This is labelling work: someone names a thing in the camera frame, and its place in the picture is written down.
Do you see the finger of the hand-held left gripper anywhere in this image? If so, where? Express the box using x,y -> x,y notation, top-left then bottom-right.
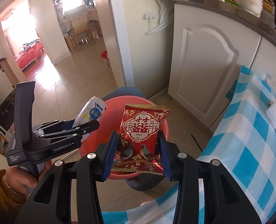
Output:
39,120 -> 100,146
33,119 -> 76,136

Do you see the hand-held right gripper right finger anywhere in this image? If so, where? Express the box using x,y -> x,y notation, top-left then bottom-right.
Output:
158,131 -> 256,224

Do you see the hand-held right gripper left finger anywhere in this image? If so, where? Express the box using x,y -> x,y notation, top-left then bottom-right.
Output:
16,131 -> 119,224

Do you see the white milk pouch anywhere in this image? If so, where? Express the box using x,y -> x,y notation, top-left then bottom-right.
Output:
72,96 -> 107,136

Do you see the red plastic basin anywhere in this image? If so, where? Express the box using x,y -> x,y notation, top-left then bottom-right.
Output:
78,96 -> 170,180

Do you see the red snack packet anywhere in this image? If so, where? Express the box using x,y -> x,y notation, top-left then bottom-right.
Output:
111,103 -> 170,175

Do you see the person's left hand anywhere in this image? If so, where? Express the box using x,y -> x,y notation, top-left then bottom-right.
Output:
6,161 -> 52,195

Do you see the red bed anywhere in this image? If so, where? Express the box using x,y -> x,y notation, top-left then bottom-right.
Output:
14,40 -> 45,71

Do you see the red white basket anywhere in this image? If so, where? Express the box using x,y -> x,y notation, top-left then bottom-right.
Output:
101,50 -> 113,70

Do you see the silver bangle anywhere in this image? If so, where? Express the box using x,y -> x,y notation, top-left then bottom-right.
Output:
1,174 -> 29,197

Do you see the blue white checkered tablecloth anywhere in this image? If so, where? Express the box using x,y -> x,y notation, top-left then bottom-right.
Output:
101,65 -> 276,224

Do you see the white cabinet door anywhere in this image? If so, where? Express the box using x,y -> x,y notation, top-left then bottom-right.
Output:
168,3 -> 262,126
252,36 -> 276,98

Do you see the wooden table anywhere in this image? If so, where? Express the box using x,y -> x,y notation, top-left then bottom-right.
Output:
66,9 -> 100,52

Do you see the steel countertop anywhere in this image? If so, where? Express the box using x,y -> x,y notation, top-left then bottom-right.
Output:
164,0 -> 276,59

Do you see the white ceramic bowl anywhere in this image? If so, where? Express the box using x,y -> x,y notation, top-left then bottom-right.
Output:
231,0 -> 263,17

